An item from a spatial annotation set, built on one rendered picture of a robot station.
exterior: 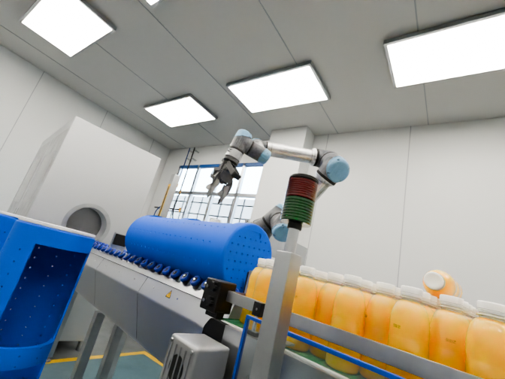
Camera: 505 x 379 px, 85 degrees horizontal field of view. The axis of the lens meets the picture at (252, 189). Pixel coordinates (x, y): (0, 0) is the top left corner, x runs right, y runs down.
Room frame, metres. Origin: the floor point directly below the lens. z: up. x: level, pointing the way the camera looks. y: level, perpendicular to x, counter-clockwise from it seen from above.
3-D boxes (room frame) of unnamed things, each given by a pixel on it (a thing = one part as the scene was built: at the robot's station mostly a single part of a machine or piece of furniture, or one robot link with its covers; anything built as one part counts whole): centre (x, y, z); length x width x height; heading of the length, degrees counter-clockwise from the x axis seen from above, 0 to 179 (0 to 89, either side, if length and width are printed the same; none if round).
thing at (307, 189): (0.55, -0.10, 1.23); 0.06 x 0.06 x 0.04
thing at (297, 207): (0.55, -0.10, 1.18); 0.06 x 0.06 x 0.05
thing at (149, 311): (1.83, 0.63, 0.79); 2.17 x 0.29 x 0.34; 44
